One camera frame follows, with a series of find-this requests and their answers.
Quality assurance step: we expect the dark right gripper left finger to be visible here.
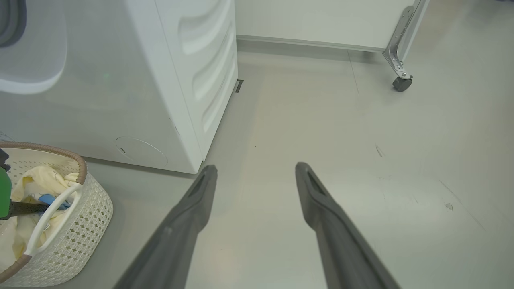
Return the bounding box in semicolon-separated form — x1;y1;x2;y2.
114;165;218;289

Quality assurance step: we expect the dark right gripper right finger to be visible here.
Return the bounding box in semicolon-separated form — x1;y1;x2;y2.
295;162;402;289

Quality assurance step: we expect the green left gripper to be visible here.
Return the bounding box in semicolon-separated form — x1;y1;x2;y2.
0;167;51;221

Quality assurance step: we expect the cream garment with blue patch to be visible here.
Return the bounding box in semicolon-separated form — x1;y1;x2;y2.
0;166;81;273

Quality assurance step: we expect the cream perforated laundry basket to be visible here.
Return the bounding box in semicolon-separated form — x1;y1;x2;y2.
0;141;114;288

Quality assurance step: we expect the white front-load washing machine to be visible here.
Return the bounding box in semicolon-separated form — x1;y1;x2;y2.
0;0;239;175

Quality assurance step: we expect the white partition panel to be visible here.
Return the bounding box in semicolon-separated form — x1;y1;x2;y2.
235;0;417;53

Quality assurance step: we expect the metal bracket caster wheel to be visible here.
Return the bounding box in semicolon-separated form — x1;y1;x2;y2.
383;0;430;92

